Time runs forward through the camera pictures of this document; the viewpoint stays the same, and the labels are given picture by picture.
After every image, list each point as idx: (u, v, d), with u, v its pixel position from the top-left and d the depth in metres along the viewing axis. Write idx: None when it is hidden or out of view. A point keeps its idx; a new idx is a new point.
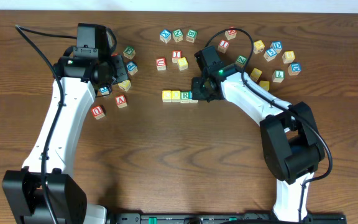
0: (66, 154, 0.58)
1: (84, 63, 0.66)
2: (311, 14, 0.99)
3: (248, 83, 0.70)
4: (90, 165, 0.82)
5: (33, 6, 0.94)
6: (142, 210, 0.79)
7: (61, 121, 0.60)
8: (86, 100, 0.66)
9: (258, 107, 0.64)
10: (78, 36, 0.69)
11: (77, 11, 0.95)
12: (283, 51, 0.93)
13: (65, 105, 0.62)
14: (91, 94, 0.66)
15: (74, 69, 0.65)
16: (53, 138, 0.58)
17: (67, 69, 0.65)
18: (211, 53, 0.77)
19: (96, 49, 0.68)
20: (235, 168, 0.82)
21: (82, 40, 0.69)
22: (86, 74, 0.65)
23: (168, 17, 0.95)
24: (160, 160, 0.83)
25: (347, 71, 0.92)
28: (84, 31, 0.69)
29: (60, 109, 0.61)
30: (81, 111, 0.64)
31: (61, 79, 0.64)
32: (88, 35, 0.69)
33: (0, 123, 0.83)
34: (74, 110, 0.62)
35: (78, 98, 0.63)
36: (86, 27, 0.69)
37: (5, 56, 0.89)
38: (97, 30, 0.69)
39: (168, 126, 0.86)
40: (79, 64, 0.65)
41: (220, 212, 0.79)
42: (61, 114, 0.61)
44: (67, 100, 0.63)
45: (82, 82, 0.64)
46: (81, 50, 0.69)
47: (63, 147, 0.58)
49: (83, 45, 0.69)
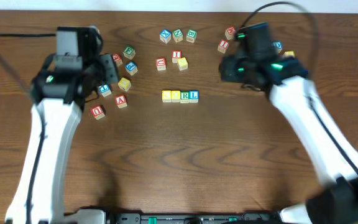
0: (55, 198, 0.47)
1: (66, 76, 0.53)
2: (311, 14, 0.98)
3: (314, 106, 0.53)
4: (89, 166, 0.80)
5: (39, 7, 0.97)
6: (142, 210, 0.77)
7: (44, 157, 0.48)
8: (73, 124, 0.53)
9: (325, 148, 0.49)
10: (58, 43, 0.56)
11: (80, 12, 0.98)
12: (283, 51, 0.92)
13: (47, 137, 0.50)
14: (78, 115, 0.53)
15: (53, 87, 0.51)
16: (37, 183, 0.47)
17: (46, 89, 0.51)
18: (263, 35, 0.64)
19: (79, 57, 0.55)
20: (235, 167, 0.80)
21: (61, 46, 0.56)
22: (69, 91, 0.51)
23: (168, 18, 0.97)
24: (160, 161, 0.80)
25: (348, 71, 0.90)
28: (63, 34, 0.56)
29: (42, 144, 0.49)
30: (67, 137, 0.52)
31: (40, 103, 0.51)
32: (68, 40, 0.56)
33: (2, 124, 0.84)
34: (58, 142, 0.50)
35: (61, 126, 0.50)
36: (65, 29, 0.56)
37: (9, 59, 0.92)
38: (79, 34, 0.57)
39: (168, 126, 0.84)
40: (61, 79, 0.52)
41: (220, 212, 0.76)
42: (43, 150, 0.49)
44: (49, 129, 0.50)
45: (63, 104, 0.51)
46: (62, 59, 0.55)
47: (48, 192, 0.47)
49: (64, 53, 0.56)
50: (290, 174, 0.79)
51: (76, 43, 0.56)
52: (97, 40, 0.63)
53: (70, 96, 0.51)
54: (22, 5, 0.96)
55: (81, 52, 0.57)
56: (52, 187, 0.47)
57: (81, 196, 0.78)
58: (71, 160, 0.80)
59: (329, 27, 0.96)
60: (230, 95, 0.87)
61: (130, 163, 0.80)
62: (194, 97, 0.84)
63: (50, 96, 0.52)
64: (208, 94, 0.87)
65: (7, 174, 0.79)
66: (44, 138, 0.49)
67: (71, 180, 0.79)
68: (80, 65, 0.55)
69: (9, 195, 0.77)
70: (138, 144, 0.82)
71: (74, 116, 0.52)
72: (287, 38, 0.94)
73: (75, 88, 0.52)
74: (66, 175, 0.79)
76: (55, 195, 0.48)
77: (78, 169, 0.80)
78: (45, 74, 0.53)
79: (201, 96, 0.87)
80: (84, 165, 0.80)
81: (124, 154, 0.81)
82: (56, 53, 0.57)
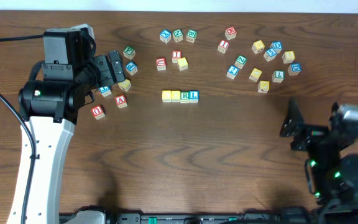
0: (50, 219, 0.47)
1: (56, 88, 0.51)
2: (311, 14, 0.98)
3: None
4: (89, 165, 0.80)
5: (40, 7, 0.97)
6: (142, 209, 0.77)
7: (36, 179, 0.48)
8: (65, 140, 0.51)
9: None
10: (46, 50, 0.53)
11: (80, 12, 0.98)
12: (283, 51, 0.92)
13: (38, 157, 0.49)
14: (71, 130, 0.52)
15: (43, 101, 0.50)
16: (31, 205, 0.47)
17: (35, 102, 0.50)
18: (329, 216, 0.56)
19: (70, 66, 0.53)
20: (235, 167, 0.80)
21: (50, 53, 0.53)
22: (60, 103, 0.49)
23: (168, 18, 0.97)
24: (160, 161, 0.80)
25: (348, 71, 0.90)
28: (50, 40, 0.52)
29: (33, 164, 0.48)
30: (60, 155, 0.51)
31: (28, 120, 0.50)
32: (57, 46, 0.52)
33: (2, 123, 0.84)
34: (50, 161, 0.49)
35: (53, 144, 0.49)
36: (53, 35, 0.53)
37: (9, 59, 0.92)
38: (69, 39, 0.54)
39: (168, 126, 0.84)
40: (51, 90, 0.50)
41: (220, 212, 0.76)
42: (35, 171, 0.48)
44: (41, 149, 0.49)
45: (53, 121, 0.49)
46: (51, 68, 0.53)
47: (43, 214, 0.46)
49: (53, 61, 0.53)
50: (290, 174, 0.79)
51: (66, 48, 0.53)
52: (88, 42, 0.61)
53: (62, 112, 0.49)
54: (22, 5, 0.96)
55: (71, 58, 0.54)
56: (46, 209, 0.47)
57: (81, 196, 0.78)
58: (71, 160, 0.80)
59: (329, 26, 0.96)
60: (230, 94, 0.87)
61: (130, 163, 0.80)
62: (194, 97, 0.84)
63: (40, 107, 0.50)
64: (209, 94, 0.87)
65: (7, 174, 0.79)
66: (35, 158, 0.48)
67: (71, 179, 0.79)
68: (71, 73, 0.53)
69: (9, 195, 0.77)
70: (138, 144, 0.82)
71: (66, 132, 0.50)
72: (287, 37, 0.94)
73: (66, 101, 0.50)
74: (66, 175, 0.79)
76: (50, 215, 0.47)
77: (78, 169, 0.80)
78: (34, 85, 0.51)
79: (201, 96, 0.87)
80: (84, 165, 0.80)
81: (124, 154, 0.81)
82: (43, 60, 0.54)
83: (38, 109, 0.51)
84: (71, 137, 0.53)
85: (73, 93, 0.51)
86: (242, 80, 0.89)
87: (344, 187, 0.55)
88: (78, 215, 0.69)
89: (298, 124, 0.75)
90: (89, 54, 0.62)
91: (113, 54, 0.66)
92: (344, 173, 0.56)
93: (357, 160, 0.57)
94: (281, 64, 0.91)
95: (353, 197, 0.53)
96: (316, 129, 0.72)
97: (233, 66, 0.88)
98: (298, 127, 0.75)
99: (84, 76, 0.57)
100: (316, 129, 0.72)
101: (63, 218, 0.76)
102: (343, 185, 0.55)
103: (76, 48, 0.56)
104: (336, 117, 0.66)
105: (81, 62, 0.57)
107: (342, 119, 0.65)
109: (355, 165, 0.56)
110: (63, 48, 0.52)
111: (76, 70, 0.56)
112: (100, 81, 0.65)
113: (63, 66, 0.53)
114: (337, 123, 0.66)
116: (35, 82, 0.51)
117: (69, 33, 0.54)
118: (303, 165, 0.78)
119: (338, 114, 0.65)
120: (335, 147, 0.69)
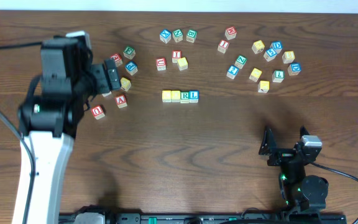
0: None
1: (55, 103, 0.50)
2: (311, 14, 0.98)
3: None
4: (89, 165, 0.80)
5: (39, 7, 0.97)
6: (142, 209, 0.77)
7: (36, 196, 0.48)
8: (64, 155, 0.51)
9: None
10: (44, 63, 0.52)
11: (79, 12, 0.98)
12: (283, 51, 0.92)
13: (38, 174, 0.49)
14: (69, 146, 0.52)
15: (43, 117, 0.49)
16: None
17: (34, 119, 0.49)
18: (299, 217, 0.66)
19: (68, 80, 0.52)
20: (235, 167, 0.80)
21: (47, 66, 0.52)
22: (59, 119, 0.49)
23: (168, 18, 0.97)
24: (160, 161, 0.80)
25: (347, 71, 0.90)
28: (48, 52, 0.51)
29: (33, 182, 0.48)
30: (59, 172, 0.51)
31: (27, 137, 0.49)
32: (56, 60, 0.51)
33: (2, 123, 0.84)
34: (50, 178, 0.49)
35: (52, 161, 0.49)
36: (51, 47, 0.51)
37: (9, 59, 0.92)
38: (68, 52, 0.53)
39: (168, 126, 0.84)
40: (50, 107, 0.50)
41: (221, 212, 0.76)
42: (35, 188, 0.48)
44: (40, 165, 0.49)
45: (53, 139, 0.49)
46: (50, 81, 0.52)
47: None
49: (51, 75, 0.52)
50: None
51: (64, 61, 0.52)
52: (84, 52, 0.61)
53: (61, 129, 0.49)
54: (22, 5, 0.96)
55: (68, 71, 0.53)
56: None
57: (81, 196, 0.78)
58: (71, 160, 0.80)
59: (329, 26, 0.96)
60: (230, 95, 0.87)
61: (130, 163, 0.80)
62: (194, 97, 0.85)
63: (38, 123, 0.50)
64: (208, 94, 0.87)
65: (7, 174, 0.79)
66: (35, 175, 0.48)
67: (71, 179, 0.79)
68: (69, 87, 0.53)
69: (9, 195, 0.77)
70: (138, 144, 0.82)
71: (65, 149, 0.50)
72: (287, 37, 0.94)
73: (65, 116, 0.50)
74: (66, 175, 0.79)
76: None
77: (78, 169, 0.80)
78: (33, 101, 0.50)
79: (201, 96, 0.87)
80: (84, 165, 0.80)
81: (124, 154, 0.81)
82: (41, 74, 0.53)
83: (36, 124, 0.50)
84: (70, 154, 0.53)
85: (70, 109, 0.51)
86: (242, 80, 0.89)
87: (304, 199, 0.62)
88: (76, 221, 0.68)
89: (271, 149, 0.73)
90: (86, 64, 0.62)
91: (110, 61, 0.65)
92: (302, 188, 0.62)
93: (314, 178, 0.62)
94: (281, 64, 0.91)
95: (309, 207, 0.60)
96: (284, 151, 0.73)
97: (233, 66, 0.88)
98: (262, 146, 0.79)
99: (82, 89, 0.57)
100: (284, 151, 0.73)
101: (63, 218, 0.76)
102: (302, 196, 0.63)
103: (74, 61, 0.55)
104: (299, 145, 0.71)
105: (78, 74, 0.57)
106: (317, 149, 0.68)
107: (303, 147, 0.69)
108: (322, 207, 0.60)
109: (309, 180, 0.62)
110: (62, 63, 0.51)
111: (74, 81, 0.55)
112: (96, 89, 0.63)
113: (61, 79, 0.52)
114: (299, 150, 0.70)
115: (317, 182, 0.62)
116: (33, 97, 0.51)
117: (66, 45, 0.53)
118: (278, 177, 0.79)
119: (299, 143, 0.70)
120: (302, 167, 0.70)
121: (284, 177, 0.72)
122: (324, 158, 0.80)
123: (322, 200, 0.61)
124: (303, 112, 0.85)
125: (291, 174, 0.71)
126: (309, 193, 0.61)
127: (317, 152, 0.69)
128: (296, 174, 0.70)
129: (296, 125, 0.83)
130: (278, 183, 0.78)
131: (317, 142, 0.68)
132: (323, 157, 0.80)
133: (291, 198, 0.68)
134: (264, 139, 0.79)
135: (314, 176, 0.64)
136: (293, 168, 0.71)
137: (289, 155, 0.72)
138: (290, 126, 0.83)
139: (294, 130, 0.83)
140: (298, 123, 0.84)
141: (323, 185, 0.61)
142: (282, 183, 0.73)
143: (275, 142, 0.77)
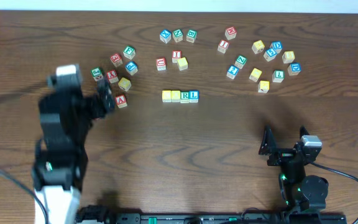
0: None
1: (63, 162, 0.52)
2: (311, 14, 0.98)
3: None
4: (89, 165, 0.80)
5: (39, 7, 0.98)
6: (142, 209, 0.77)
7: None
8: (73, 206, 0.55)
9: None
10: (45, 127, 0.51)
11: (79, 12, 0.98)
12: (283, 51, 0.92)
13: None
14: (78, 198, 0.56)
15: (53, 176, 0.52)
16: None
17: (47, 177, 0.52)
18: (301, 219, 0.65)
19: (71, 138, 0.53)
20: (236, 167, 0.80)
21: (48, 130, 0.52)
22: (69, 177, 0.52)
23: (168, 18, 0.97)
24: (160, 161, 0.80)
25: (347, 71, 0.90)
28: (45, 120, 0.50)
29: None
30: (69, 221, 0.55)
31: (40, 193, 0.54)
32: (55, 124, 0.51)
33: (2, 123, 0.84)
34: None
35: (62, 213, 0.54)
36: (48, 114, 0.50)
37: (9, 59, 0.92)
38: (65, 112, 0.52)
39: (168, 126, 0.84)
40: (59, 166, 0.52)
41: (221, 212, 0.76)
42: None
44: (53, 217, 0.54)
45: (64, 194, 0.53)
46: (53, 142, 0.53)
47: None
49: (54, 137, 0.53)
50: None
51: (64, 123, 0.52)
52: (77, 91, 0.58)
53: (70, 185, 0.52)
54: (22, 5, 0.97)
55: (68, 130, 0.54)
56: None
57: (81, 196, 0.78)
58: None
59: (329, 26, 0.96)
60: (230, 94, 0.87)
61: (130, 162, 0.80)
62: (194, 97, 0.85)
63: (50, 181, 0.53)
64: (208, 94, 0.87)
65: (7, 174, 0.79)
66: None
67: None
68: (73, 143, 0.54)
69: (9, 195, 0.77)
70: (138, 144, 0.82)
71: (73, 201, 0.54)
72: (287, 37, 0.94)
73: (74, 173, 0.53)
74: None
76: None
77: None
78: (41, 162, 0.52)
79: (201, 96, 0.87)
80: None
81: (124, 154, 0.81)
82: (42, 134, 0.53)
83: (48, 182, 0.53)
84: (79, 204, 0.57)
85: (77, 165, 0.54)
86: (242, 80, 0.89)
87: (304, 199, 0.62)
88: None
89: (271, 149, 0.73)
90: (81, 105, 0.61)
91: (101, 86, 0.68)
92: (302, 188, 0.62)
93: (314, 178, 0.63)
94: (281, 64, 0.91)
95: (310, 207, 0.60)
96: (284, 151, 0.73)
97: (233, 66, 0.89)
98: (262, 146, 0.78)
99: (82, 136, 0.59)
100: (284, 151, 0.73)
101: None
102: (302, 196, 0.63)
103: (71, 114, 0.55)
104: (299, 145, 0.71)
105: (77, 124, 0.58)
106: (317, 149, 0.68)
107: (303, 147, 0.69)
108: (323, 207, 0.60)
109: (309, 180, 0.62)
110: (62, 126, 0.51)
111: (74, 133, 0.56)
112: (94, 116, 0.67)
113: (63, 139, 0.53)
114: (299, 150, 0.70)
115: (317, 181, 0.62)
116: (42, 157, 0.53)
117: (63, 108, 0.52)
118: (278, 177, 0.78)
119: (299, 143, 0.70)
120: (302, 167, 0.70)
121: (284, 177, 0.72)
122: (324, 158, 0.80)
123: (322, 200, 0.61)
124: (303, 112, 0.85)
125: (291, 174, 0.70)
126: (309, 193, 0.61)
127: (317, 152, 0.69)
128: (296, 174, 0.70)
129: (296, 125, 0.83)
130: (278, 183, 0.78)
131: (317, 142, 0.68)
132: (323, 157, 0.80)
133: (291, 199, 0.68)
134: (264, 139, 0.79)
135: (314, 176, 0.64)
136: (293, 168, 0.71)
137: (289, 155, 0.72)
138: (290, 126, 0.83)
139: (294, 130, 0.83)
140: (298, 123, 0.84)
141: (323, 184, 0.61)
142: (282, 183, 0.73)
143: (275, 142, 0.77)
